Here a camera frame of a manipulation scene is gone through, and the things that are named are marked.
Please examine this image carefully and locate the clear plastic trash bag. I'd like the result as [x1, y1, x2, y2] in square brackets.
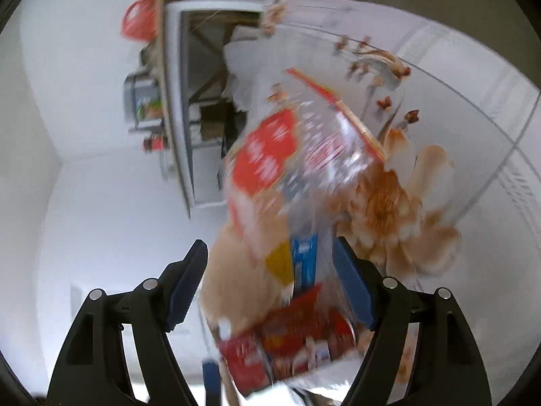
[198, 67, 417, 398]

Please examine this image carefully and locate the floral tablecloth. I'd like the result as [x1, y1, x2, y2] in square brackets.
[198, 0, 541, 406]

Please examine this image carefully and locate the red lid jar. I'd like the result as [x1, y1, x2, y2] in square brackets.
[142, 134, 170, 153]

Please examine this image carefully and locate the white metal shelf table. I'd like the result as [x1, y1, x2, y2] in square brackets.
[156, 0, 263, 216]

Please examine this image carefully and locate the steel pot with lid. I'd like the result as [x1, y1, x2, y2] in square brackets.
[123, 71, 163, 132]

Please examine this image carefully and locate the white sack under shelf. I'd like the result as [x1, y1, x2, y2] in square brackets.
[224, 26, 294, 120]

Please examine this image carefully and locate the red plastic bag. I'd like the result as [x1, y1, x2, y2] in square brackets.
[120, 0, 160, 42]

